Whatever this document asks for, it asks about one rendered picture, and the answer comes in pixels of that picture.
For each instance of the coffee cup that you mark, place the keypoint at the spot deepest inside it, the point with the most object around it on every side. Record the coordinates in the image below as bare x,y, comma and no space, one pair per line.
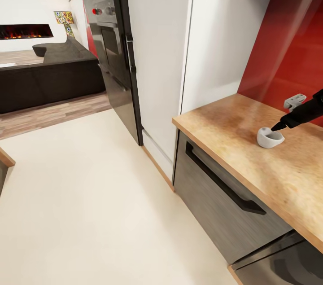
267,138

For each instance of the oven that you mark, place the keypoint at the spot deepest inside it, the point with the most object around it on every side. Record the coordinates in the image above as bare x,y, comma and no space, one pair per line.
110,23

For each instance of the cabinet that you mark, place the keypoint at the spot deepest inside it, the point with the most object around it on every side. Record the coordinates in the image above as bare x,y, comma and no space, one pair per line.
289,259
123,99

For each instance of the countertop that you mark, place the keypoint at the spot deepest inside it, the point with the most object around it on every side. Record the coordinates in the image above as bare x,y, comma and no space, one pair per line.
288,177

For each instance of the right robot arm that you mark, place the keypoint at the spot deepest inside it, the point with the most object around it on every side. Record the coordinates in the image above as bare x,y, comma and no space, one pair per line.
301,113

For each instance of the dishwasher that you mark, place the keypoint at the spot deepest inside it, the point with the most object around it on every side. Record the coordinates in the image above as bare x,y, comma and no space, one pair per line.
235,220

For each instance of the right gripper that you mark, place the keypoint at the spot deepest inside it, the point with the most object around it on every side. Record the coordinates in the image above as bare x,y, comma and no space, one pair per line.
298,116

